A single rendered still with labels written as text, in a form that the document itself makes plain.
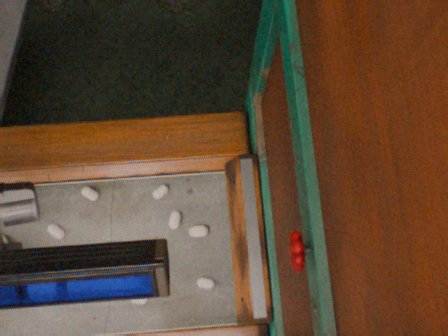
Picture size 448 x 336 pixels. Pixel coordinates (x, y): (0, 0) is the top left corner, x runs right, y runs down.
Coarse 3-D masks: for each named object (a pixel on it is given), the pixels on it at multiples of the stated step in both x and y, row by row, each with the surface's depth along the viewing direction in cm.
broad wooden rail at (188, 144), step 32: (0, 128) 112; (32, 128) 112; (64, 128) 112; (96, 128) 112; (128, 128) 112; (160, 128) 112; (192, 128) 113; (224, 128) 113; (0, 160) 110; (32, 160) 110; (64, 160) 110; (96, 160) 110; (128, 160) 111; (160, 160) 111; (192, 160) 111; (224, 160) 112
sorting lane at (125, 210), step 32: (64, 192) 111; (128, 192) 111; (192, 192) 112; (224, 192) 112; (0, 224) 109; (32, 224) 109; (64, 224) 109; (96, 224) 110; (128, 224) 110; (160, 224) 110; (192, 224) 110; (224, 224) 110; (192, 256) 109; (224, 256) 109; (192, 288) 107; (224, 288) 107; (0, 320) 104; (32, 320) 105; (64, 320) 105; (96, 320) 105; (128, 320) 105; (160, 320) 105; (192, 320) 105; (224, 320) 106
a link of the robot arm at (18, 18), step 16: (0, 0) 83; (16, 0) 83; (0, 16) 83; (16, 16) 84; (0, 32) 84; (16, 32) 85; (0, 48) 85; (16, 48) 86; (0, 64) 86; (0, 80) 87; (0, 96) 87; (0, 112) 88
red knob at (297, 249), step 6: (294, 234) 59; (300, 234) 59; (294, 240) 58; (300, 240) 58; (294, 246) 58; (300, 246) 57; (306, 246) 59; (294, 252) 58; (300, 252) 58; (306, 252) 59; (294, 258) 58; (300, 258) 57; (294, 264) 59; (300, 264) 58; (300, 270) 59
